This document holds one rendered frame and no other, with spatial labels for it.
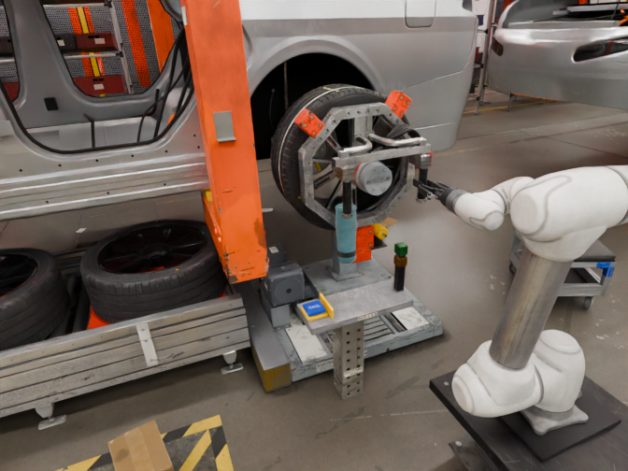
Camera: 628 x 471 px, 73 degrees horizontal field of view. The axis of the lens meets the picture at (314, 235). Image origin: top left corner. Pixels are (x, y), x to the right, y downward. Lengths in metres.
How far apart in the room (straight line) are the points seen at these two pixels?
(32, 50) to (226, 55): 2.44
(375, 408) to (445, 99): 1.62
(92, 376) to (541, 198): 1.73
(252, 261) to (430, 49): 1.42
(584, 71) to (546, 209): 3.08
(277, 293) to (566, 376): 1.18
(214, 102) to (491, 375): 1.16
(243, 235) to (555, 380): 1.11
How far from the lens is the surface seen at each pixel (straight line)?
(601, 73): 3.93
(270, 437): 1.83
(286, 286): 1.98
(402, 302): 1.69
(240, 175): 1.54
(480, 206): 1.50
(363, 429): 1.83
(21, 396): 2.08
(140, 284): 1.90
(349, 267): 2.24
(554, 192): 0.94
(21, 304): 2.07
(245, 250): 1.66
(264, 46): 2.03
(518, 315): 1.15
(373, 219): 1.99
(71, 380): 2.02
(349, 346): 1.73
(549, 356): 1.41
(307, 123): 1.72
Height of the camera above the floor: 1.43
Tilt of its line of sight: 27 degrees down
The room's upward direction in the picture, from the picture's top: 3 degrees counter-clockwise
